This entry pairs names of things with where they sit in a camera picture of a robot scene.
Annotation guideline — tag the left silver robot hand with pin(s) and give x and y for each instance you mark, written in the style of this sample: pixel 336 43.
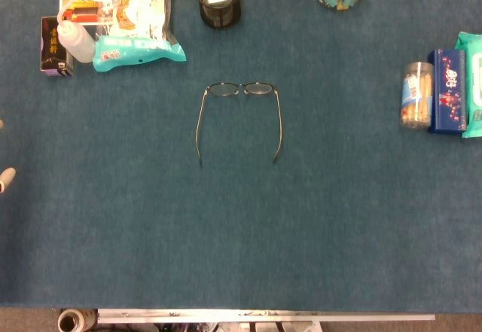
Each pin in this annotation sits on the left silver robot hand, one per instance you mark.
pixel 7 179

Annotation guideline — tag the thin-framed eyeglasses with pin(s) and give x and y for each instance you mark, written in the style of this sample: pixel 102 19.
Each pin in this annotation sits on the thin-framed eyeglasses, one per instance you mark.
pixel 222 89

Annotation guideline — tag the black box gold characters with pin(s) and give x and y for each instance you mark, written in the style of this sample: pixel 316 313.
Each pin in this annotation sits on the black box gold characters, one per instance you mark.
pixel 50 49

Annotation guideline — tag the translucent squeeze wash bottle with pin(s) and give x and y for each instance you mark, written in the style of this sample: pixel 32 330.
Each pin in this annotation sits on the translucent squeeze wash bottle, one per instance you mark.
pixel 77 42

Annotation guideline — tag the brown tape roll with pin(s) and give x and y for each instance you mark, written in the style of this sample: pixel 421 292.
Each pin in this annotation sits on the brown tape roll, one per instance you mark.
pixel 88 318

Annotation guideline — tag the postcard with red building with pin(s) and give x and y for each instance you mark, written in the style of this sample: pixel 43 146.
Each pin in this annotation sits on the postcard with red building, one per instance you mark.
pixel 81 4

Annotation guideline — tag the teal white snack bag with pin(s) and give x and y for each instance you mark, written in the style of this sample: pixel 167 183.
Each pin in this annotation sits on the teal white snack bag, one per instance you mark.
pixel 135 8

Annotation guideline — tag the blue felt table cover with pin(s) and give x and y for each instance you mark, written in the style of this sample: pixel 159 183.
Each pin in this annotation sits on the blue felt table cover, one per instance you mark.
pixel 241 215

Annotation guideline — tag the black mesh pen holder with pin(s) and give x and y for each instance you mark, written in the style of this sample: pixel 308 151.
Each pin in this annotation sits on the black mesh pen holder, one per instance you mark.
pixel 220 16

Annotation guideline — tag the clear jar of biscuit sticks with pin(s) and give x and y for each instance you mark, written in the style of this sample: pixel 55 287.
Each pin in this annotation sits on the clear jar of biscuit sticks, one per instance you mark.
pixel 418 98

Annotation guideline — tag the dark blue floral box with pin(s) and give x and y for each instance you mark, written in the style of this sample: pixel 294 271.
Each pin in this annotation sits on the dark blue floral box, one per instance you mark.
pixel 448 91

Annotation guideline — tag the teal wet wipes pack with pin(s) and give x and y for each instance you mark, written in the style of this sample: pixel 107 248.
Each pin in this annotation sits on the teal wet wipes pack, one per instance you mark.
pixel 475 83

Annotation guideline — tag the aluminium table edge rail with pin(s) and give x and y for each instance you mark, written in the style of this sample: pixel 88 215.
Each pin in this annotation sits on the aluminium table edge rail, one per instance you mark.
pixel 263 316

